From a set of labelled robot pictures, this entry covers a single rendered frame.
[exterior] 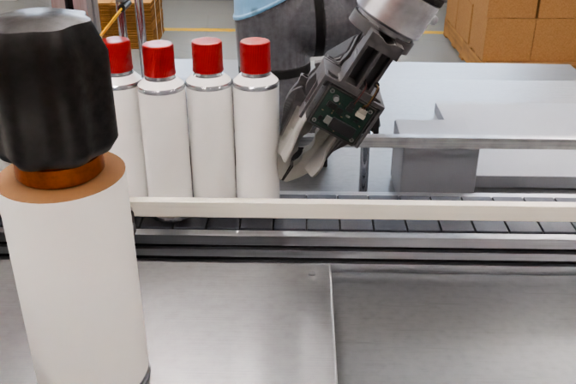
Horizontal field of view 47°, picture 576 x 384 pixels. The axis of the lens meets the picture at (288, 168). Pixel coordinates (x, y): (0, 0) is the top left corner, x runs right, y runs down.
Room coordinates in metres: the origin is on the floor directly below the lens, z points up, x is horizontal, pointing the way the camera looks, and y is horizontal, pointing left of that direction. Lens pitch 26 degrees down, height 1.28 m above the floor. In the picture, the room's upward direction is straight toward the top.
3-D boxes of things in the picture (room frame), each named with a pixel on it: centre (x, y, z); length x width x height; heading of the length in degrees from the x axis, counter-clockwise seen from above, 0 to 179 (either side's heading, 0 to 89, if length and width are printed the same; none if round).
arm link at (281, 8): (1.04, 0.02, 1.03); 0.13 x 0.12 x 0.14; 97
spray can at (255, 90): (0.70, 0.04, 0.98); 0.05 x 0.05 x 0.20
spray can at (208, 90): (0.70, 0.09, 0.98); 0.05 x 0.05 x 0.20
